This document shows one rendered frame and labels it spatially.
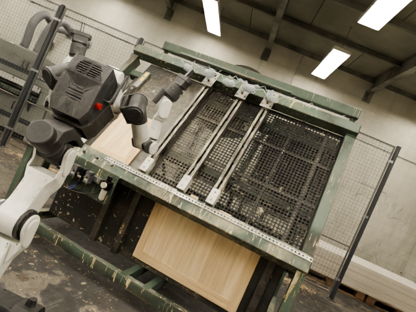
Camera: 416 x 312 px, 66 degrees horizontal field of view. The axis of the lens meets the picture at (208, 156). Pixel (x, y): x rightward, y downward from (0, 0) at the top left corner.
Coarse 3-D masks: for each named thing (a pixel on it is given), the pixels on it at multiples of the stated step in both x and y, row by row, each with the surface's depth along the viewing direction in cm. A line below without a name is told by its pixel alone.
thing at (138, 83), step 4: (148, 72) 305; (144, 76) 302; (148, 76) 303; (140, 80) 299; (144, 80) 301; (136, 84) 296; (140, 84) 297; (136, 88) 294; (132, 92) 291; (84, 140) 259; (88, 140) 261
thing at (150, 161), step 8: (208, 72) 281; (216, 72) 295; (208, 80) 287; (208, 88) 289; (200, 96) 287; (192, 104) 278; (200, 104) 284; (184, 112) 272; (192, 112) 275; (176, 120) 267; (184, 120) 267; (176, 128) 262; (168, 136) 261; (176, 136) 266; (160, 144) 253; (168, 144) 257; (160, 152) 250; (152, 160) 244; (144, 168) 240
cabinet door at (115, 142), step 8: (120, 120) 274; (112, 128) 269; (120, 128) 269; (128, 128) 269; (104, 136) 264; (112, 136) 264; (120, 136) 264; (128, 136) 264; (96, 144) 259; (104, 144) 260; (112, 144) 260; (120, 144) 260; (128, 144) 260; (104, 152) 255; (112, 152) 255; (120, 152) 255; (128, 152) 255; (136, 152) 255; (120, 160) 250; (128, 160) 250
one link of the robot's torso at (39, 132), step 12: (48, 120) 145; (36, 132) 134; (48, 132) 134; (60, 132) 140; (72, 132) 148; (36, 144) 133; (48, 144) 136; (60, 144) 142; (72, 144) 161; (48, 156) 144
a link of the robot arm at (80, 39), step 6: (72, 30) 187; (78, 30) 188; (72, 36) 188; (78, 36) 189; (84, 36) 190; (90, 36) 192; (72, 42) 187; (78, 42) 189; (84, 42) 190; (72, 48) 187; (78, 48) 187; (84, 48) 190
